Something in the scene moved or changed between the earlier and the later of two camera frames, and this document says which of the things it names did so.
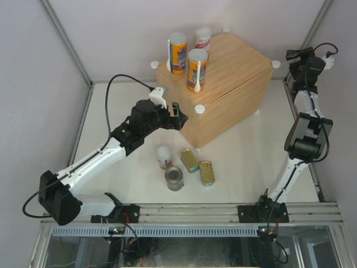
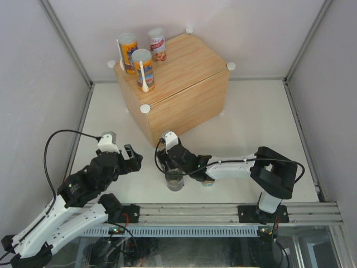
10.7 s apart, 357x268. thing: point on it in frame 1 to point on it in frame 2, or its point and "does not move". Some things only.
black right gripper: (305, 54) to (163, 157)
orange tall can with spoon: (177, 44) to (128, 43)
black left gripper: (175, 123) to (133, 164)
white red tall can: (202, 36) to (157, 43)
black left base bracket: (127, 214) does not move
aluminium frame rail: (316, 213) does not move
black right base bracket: (261, 212) does not move
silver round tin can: (174, 178) does not move
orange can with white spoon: (197, 63) to (142, 59)
